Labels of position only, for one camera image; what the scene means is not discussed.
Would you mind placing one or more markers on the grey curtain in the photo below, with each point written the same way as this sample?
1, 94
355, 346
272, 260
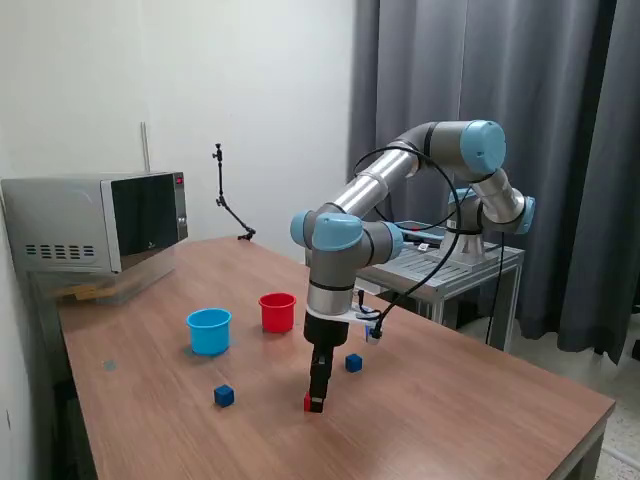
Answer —
575, 150

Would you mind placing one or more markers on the red plastic cup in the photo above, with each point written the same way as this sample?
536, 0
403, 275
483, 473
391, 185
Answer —
276, 317

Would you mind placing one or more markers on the blue teach pendant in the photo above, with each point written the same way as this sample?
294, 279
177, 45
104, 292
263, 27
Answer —
425, 232

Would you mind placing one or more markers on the red cube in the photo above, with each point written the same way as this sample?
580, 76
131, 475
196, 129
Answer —
306, 402

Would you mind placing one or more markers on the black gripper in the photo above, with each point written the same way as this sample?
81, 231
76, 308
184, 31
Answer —
326, 332

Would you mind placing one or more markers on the blue cube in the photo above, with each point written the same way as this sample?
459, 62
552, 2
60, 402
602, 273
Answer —
224, 396
353, 363

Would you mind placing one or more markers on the blue plastic cup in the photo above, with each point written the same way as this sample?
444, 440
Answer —
210, 337

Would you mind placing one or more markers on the thin white wall rod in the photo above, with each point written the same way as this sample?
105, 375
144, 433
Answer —
145, 150

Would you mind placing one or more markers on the wooden block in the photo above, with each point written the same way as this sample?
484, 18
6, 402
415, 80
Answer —
85, 292

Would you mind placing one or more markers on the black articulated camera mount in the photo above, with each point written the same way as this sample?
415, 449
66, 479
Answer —
220, 185

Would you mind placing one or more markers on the grey metal robot stand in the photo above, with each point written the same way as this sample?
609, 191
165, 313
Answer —
470, 272

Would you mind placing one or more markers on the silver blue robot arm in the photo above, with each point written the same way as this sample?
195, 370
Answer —
370, 185

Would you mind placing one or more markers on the silver microwave oven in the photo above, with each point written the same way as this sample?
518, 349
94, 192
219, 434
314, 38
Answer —
60, 220

